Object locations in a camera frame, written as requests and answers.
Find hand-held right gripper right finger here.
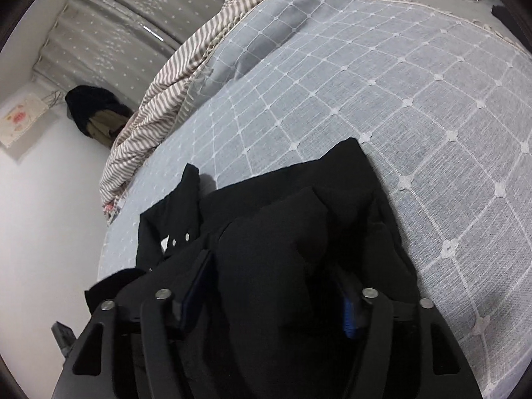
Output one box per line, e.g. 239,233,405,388
332,266,483,399

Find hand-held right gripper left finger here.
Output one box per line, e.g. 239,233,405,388
52,249,217,399

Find black padded coat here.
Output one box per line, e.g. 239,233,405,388
84,137,422,399

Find hanging dark and tan clothes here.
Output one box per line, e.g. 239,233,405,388
65,85,134,148

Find small grey device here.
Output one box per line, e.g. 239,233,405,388
51,321,76,360

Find striped duvet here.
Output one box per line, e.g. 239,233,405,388
100,0,385,225

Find light blue checked bedspread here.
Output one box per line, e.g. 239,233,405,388
96,0,532,399

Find grey patterned curtain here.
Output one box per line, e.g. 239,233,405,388
32,0,250,109

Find grey bed sheet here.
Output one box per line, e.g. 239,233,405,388
382,0,532,55

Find small dark cloth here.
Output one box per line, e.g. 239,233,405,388
492,4,522,30

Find thin wall cables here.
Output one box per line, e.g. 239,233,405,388
42,89,67,106

